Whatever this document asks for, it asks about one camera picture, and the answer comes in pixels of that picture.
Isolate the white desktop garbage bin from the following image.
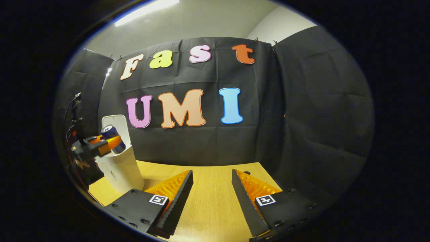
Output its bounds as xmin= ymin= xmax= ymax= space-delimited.
xmin=95 ymin=115 xmax=145 ymax=194

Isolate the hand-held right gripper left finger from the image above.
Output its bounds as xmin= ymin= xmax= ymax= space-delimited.
xmin=104 ymin=170 xmax=194 ymax=239

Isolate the blue pop can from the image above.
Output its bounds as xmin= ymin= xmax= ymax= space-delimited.
xmin=101 ymin=125 xmax=126 ymax=154

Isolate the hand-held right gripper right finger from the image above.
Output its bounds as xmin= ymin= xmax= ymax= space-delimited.
xmin=231 ymin=169 xmax=316 ymax=241

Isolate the black backdrop cloth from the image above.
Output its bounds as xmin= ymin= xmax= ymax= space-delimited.
xmin=54 ymin=26 xmax=375 ymax=209

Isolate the wooden desktop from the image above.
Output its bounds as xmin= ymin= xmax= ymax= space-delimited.
xmin=88 ymin=160 xmax=283 ymax=242

